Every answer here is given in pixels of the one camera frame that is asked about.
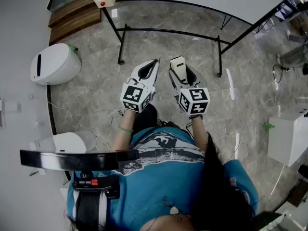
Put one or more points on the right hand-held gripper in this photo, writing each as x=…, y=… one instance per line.
x=193, y=100

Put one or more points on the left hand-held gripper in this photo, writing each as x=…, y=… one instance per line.
x=134, y=95

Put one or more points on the cream whiteboard eraser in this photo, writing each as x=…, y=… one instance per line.
x=178, y=65

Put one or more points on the person's left forearm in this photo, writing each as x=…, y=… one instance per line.
x=121, y=136

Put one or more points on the person's right forearm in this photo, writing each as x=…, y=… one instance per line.
x=199, y=131

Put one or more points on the black wheeled whiteboard stand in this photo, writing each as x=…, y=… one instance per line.
x=168, y=31

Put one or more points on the person's dark trousers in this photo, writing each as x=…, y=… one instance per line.
x=146, y=117

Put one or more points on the green clip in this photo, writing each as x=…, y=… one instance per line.
x=268, y=126
x=72, y=47

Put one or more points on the white rounded bin with slot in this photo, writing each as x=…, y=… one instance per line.
x=56, y=64

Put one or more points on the wooden steps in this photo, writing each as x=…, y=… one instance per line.
x=72, y=16

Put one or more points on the white rounded appliance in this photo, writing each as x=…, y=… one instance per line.
x=72, y=141

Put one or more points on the person's blue printed shirt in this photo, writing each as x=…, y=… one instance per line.
x=156, y=182

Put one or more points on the black head rig bar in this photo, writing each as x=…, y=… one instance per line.
x=72, y=159

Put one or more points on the white square cabinet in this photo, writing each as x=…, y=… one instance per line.
x=288, y=133

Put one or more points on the brown box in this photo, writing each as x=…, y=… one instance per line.
x=299, y=194

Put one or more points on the black head rig mount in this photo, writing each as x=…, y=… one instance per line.
x=101, y=183

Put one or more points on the white wall switch panel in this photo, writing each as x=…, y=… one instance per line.
x=10, y=106

